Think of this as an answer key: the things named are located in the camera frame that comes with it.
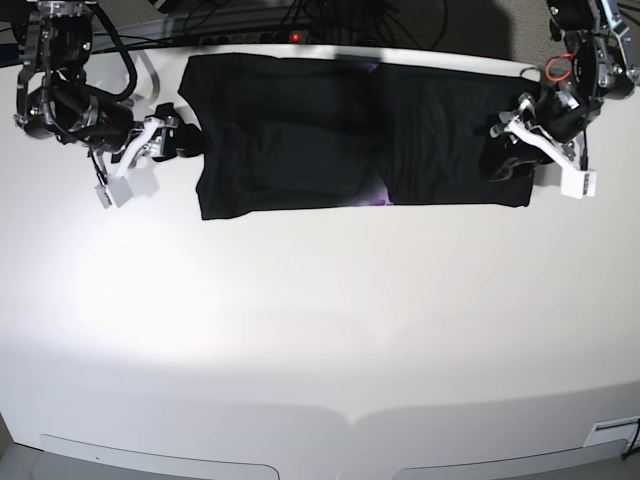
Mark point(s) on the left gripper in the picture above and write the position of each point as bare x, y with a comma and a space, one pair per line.
548, 124

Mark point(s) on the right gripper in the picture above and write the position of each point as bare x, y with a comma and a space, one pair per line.
111, 128

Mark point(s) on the black printed T-shirt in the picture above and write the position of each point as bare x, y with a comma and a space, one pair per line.
293, 134

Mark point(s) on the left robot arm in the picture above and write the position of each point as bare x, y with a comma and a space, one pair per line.
599, 54

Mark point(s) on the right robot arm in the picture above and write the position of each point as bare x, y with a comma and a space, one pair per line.
54, 99

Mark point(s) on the black power strip red light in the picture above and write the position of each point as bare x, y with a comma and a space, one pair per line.
256, 37

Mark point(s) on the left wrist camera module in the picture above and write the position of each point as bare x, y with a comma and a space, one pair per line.
578, 184

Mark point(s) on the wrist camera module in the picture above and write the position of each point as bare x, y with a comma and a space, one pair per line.
578, 184
115, 192

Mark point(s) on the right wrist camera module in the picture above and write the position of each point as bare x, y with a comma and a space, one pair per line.
115, 192

